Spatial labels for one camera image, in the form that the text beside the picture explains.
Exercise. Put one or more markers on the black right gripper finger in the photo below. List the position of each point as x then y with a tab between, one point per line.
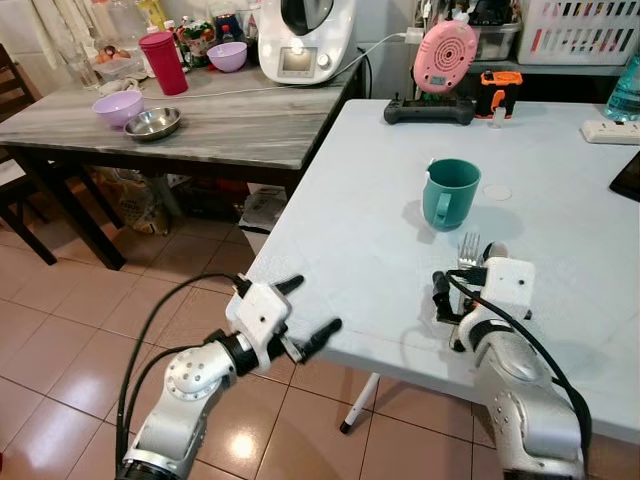
441	298

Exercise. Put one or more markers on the silver metal fork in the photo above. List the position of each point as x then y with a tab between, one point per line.
469	250

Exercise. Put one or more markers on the silver metal spoon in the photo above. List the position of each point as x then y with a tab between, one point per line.
497	250

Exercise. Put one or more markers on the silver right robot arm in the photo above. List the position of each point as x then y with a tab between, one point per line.
520	400

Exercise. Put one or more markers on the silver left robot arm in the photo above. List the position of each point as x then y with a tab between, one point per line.
185	385

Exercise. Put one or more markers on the white table leg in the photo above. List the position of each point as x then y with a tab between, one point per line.
358	402

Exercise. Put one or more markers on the round white coaster disc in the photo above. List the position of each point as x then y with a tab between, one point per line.
497	192

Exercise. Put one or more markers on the teal ceramic mug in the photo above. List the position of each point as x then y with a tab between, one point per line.
452	185

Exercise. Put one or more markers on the small clear glass vial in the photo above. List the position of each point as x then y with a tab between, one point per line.
497	120

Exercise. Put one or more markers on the black game controller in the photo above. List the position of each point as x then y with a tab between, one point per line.
430	111

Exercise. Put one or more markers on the grey wood-grain table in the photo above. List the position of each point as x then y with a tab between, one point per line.
230	115

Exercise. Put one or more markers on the black smartphone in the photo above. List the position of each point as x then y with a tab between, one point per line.
629	180

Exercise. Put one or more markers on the orange and black gadget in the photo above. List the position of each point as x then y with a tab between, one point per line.
497	90

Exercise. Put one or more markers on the white power strip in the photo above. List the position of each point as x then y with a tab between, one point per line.
612	132

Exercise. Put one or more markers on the stainless steel bowl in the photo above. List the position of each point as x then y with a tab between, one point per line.
153	123

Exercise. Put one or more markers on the pink round speaker device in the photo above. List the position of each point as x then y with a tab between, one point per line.
446	55

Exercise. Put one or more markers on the grey plastic storage box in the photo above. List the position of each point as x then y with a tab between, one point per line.
497	40

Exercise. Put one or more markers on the purple plastic bowl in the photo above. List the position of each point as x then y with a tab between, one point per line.
227	55
118	107

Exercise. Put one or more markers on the clear blue water bottle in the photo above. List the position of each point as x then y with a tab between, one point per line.
625	92

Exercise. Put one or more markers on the white kitchen cooking machine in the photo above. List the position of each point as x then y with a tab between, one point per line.
300	45

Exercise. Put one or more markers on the white charger plug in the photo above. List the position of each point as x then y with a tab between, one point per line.
413	37

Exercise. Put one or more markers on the red plastic tumbler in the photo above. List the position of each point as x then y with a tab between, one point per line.
163	62

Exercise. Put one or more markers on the jar with colourful label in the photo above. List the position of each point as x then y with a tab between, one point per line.
195	40

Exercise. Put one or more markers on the white plastic basket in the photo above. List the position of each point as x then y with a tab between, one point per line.
580	30

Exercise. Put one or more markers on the glass bowl with eggs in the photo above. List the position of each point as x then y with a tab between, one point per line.
118	62

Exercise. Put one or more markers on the dark wooden chair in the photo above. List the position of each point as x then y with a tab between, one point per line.
15	190

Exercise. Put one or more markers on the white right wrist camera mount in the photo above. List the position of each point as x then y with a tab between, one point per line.
505	285

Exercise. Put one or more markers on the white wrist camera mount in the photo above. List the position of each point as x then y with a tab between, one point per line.
505	285
258	310

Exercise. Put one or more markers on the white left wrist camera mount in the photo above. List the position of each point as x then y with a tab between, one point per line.
258	310

